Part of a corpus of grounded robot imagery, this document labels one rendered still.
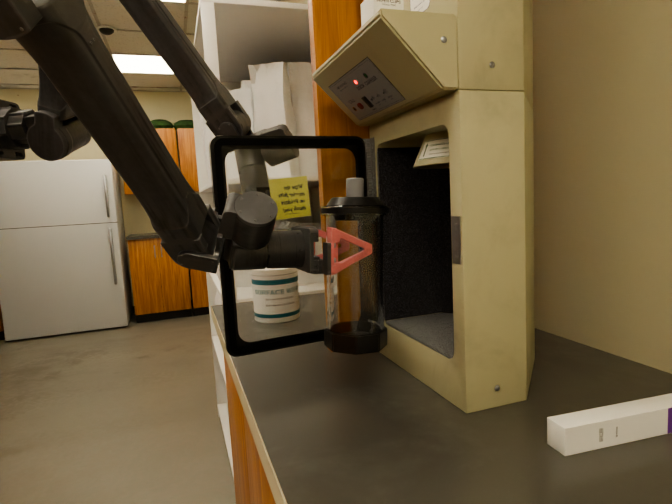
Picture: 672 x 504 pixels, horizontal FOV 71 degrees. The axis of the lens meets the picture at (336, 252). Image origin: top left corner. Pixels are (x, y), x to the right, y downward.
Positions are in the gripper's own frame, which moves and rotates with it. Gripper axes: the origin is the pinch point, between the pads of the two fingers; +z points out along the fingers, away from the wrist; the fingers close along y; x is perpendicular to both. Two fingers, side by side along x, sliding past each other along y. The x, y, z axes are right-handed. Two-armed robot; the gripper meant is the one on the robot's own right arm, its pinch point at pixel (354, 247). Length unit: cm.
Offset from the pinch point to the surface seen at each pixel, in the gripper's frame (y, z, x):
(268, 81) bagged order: 115, 12, -56
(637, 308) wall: -7, 56, 13
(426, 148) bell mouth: 0.6, 13.3, -16.2
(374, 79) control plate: 0.1, 3.4, -26.4
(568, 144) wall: 10, 54, -20
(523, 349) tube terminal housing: -12.7, 22.9, 15.7
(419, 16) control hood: -12.8, 3.9, -31.3
